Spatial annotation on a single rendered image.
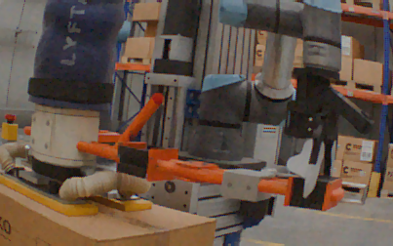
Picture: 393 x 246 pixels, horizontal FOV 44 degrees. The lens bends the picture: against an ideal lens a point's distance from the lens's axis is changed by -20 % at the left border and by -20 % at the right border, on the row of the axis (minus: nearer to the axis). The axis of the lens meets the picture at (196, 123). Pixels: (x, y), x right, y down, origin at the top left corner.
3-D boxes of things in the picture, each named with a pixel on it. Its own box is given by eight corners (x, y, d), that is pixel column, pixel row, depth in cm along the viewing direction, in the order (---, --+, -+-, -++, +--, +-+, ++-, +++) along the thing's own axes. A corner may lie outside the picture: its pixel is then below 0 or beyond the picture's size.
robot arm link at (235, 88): (197, 117, 172) (203, 70, 171) (244, 123, 172) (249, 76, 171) (197, 119, 160) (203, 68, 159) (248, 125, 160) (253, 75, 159)
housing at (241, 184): (218, 195, 97) (221, 170, 97) (238, 192, 103) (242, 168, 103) (255, 202, 94) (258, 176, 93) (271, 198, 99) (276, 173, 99)
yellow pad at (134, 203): (34, 177, 137) (34, 159, 137) (57, 177, 145) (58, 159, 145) (125, 213, 118) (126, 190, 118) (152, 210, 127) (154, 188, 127)
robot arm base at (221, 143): (207, 152, 177) (211, 118, 176) (251, 159, 168) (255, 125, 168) (176, 152, 164) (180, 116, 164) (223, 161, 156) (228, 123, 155)
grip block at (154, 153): (112, 172, 108) (114, 142, 108) (143, 171, 116) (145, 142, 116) (146, 182, 103) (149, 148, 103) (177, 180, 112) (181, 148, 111)
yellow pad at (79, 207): (-11, 178, 121) (-11, 158, 121) (13, 178, 129) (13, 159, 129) (67, 217, 102) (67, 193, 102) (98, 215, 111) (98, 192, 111)
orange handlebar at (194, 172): (1, 130, 135) (2, 117, 135) (66, 132, 160) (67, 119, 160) (336, 208, 85) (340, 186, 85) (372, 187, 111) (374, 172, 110)
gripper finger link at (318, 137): (311, 170, 89) (324, 121, 92) (320, 171, 88) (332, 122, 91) (304, 160, 85) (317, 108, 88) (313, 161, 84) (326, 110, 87)
